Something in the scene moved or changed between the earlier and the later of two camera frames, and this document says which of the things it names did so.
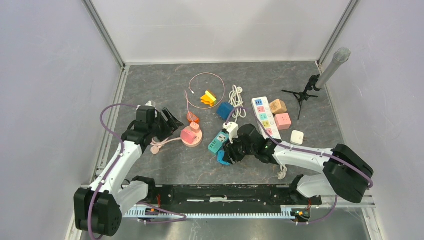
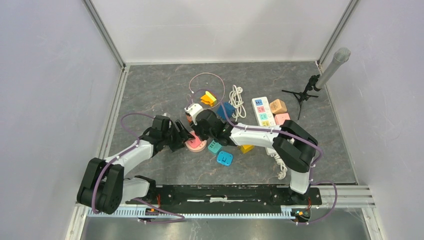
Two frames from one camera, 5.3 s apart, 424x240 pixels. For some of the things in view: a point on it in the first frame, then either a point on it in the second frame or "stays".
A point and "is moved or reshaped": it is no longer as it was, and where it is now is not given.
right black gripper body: x=239 y=150 → x=201 y=134
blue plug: x=220 y=154 stays
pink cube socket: x=283 y=121 stays
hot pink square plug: x=188 y=136 is moved or reshaped
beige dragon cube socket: x=278 y=106 stays
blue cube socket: x=224 y=110 stays
